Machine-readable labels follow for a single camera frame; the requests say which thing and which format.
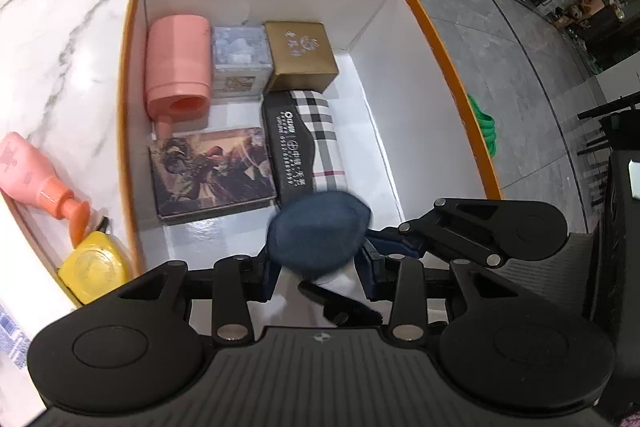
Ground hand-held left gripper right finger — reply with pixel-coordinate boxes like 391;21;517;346
357;249;501;342

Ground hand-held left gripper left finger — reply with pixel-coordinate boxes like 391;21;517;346
117;254;282;344

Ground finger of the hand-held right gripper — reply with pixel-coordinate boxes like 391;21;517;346
370;198;504;269
297;279;386;328

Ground dark patterned bottle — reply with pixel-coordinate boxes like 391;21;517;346
265;191;372;278

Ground illustrated card box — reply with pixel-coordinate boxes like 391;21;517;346
148;127;278;222

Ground orange cardboard box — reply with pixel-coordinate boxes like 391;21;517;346
116;0;502;323

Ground plaid black case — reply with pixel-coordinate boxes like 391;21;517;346
261;89;347;208

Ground gold square box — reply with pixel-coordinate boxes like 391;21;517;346
262;21;340;96

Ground silver cube box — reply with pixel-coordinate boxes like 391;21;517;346
212;26;273;98

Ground pink cylindrical cup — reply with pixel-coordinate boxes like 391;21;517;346
145;15;213;138

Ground black furniture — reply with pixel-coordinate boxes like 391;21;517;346
592;147;640;427

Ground green slippers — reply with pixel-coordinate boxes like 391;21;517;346
467;93;501;160

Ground black dining chair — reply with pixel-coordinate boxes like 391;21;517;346
577;93;640;208

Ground yellow tape measure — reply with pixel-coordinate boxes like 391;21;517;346
56;217;133;308

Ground white pill bottle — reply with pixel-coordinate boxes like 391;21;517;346
0;302;32;370

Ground pink pump bottle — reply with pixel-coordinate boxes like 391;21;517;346
0;132;91;248

